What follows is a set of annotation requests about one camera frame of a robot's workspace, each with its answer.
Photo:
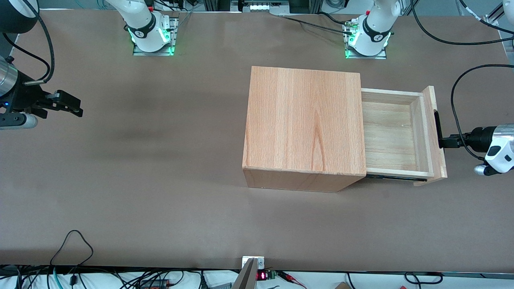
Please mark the light wooden drawer cabinet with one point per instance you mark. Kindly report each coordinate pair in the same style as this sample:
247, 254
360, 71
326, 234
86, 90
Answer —
301, 120

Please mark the black drawer slide rail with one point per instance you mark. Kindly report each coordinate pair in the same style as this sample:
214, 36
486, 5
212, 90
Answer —
393, 177

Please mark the red LED display module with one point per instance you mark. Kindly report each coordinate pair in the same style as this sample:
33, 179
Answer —
262, 275

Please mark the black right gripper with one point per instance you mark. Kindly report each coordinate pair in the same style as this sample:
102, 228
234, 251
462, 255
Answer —
26, 97

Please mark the small metal bracket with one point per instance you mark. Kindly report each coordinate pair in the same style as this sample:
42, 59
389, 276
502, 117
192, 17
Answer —
261, 263

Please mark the red clip leads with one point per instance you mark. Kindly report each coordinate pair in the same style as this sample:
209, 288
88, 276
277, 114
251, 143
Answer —
287, 275

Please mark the orange black device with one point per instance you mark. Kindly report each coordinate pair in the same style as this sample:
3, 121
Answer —
154, 284

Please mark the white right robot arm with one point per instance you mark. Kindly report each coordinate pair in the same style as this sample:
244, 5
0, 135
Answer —
140, 24

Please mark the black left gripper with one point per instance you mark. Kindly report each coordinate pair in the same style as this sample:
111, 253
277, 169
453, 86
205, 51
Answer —
478, 138

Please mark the brown cardboard piece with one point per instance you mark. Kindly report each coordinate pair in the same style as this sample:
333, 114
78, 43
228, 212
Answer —
341, 286

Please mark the right wrist camera grey black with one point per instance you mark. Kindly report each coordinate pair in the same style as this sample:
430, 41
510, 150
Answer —
20, 121

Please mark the aluminium frame profile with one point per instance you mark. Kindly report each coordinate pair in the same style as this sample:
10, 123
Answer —
492, 19
217, 5

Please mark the white power strip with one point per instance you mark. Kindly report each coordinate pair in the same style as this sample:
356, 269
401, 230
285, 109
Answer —
261, 6

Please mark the light wooden drawer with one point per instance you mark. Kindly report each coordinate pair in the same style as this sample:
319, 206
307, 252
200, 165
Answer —
389, 136

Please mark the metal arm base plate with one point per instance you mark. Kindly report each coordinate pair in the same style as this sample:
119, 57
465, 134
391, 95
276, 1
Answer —
365, 57
152, 53

